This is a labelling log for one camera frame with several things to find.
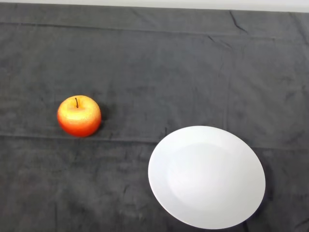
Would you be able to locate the red yellow apple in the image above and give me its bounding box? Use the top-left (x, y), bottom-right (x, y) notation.
top-left (56, 95), bottom-right (102, 138)

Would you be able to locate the white round plate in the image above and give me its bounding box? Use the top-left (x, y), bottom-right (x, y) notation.
top-left (147, 125), bottom-right (267, 230)

